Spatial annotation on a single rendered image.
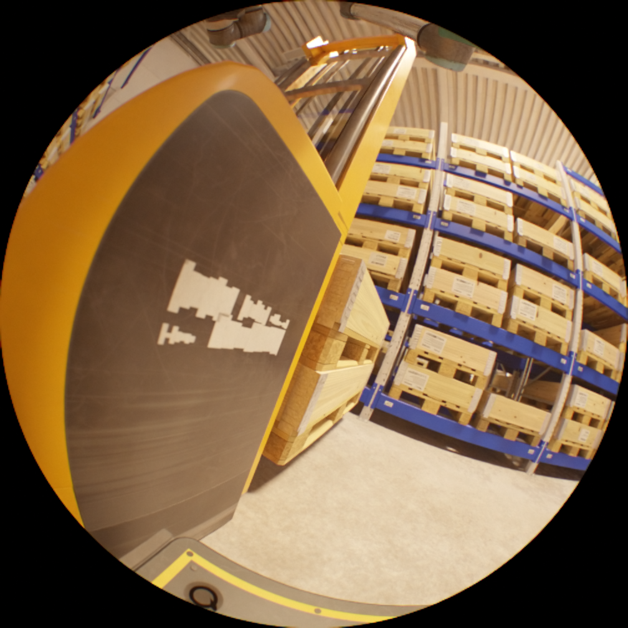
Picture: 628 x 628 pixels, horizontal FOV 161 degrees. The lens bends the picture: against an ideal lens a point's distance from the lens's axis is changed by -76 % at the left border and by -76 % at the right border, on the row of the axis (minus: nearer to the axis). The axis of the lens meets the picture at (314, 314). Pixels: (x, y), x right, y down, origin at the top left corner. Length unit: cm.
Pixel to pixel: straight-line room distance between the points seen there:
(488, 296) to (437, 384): 91
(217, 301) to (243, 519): 68
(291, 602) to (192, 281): 39
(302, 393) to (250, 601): 53
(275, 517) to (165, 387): 66
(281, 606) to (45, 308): 37
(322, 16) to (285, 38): 142
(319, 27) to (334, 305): 783
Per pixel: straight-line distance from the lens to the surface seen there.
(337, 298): 62
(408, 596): 87
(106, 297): 20
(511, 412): 232
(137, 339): 22
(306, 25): 813
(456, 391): 207
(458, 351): 206
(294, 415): 67
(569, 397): 281
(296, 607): 35
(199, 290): 24
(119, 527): 43
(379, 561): 89
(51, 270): 20
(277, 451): 74
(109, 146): 20
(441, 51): 96
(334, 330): 62
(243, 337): 30
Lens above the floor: 64
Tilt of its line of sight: 3 degrees up
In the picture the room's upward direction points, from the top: 21 degrees clockwise
